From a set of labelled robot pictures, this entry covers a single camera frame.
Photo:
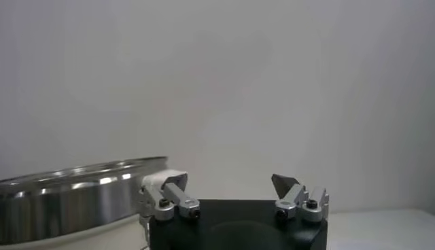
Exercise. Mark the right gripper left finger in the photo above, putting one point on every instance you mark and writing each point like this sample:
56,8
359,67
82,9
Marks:
185,201

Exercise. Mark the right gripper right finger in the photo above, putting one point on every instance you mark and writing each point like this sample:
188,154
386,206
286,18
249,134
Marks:
292,198

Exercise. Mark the perforated steel steamer basket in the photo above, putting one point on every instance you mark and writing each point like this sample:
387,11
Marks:
68,204

